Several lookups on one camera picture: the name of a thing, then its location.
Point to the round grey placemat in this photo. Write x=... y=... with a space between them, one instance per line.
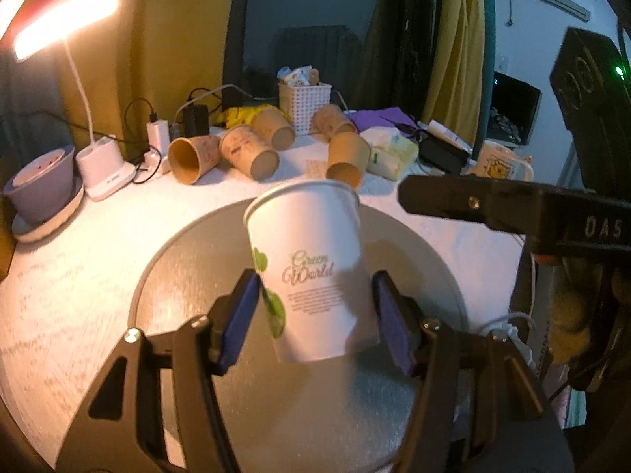
x=339 y=415

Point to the brown paper cup rear middle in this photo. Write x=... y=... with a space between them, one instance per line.
x=271 y=125

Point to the yellow curtain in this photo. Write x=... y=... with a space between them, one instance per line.
x=159 y=50
x=455 y=86

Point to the white woven basket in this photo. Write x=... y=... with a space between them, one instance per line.
x=301 y=102

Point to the white desk lamp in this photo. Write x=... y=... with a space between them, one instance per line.
x=74 y=98

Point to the yellow crumpled cloth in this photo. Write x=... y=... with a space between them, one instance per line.
x=236 y=116

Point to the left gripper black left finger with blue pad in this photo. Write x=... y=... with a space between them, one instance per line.
x=153 y=406

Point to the white power strip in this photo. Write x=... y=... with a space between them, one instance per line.
x=155 y=163

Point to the yellow curtain left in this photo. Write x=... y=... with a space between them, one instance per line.
x=159 y=50

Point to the purple cloth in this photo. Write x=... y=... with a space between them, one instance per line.
x=389 y=117

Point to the brown paper cup front right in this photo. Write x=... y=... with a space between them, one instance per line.
x=348 y=158

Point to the left gripper black right finger with purple pad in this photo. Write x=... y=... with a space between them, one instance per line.
x=478 y=407

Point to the yellow curtain right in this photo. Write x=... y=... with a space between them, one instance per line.
x=455 y=86

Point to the white plate under bowl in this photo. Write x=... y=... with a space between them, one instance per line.
x=27 y=233

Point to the brown paper cup rear right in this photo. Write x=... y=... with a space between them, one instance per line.
x=330 y=121

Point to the printed brown paper cup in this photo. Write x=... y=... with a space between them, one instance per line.
x=249 y=153

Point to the white tube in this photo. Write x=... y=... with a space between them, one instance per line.
x=440 y=131

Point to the black power adapter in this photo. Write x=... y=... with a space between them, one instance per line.
x=196 y=121

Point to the dark monitor screen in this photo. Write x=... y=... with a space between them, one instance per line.
x=514 y=108

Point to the white power adapter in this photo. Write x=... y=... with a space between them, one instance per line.
x=158 y=136

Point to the purple bowl with lid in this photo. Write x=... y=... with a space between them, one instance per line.
x=44 y=186

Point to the white cartoon mug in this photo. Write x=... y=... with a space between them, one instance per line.
x=498 y=162

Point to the white Green World paper cup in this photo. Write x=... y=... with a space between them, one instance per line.
x=306 y=243

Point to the tissue pack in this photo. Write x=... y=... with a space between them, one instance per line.
x=391 y=154

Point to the brown paper cup, open left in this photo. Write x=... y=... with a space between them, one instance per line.
x=191 y=158

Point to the black box on table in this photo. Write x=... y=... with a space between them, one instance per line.
x=442 y=155

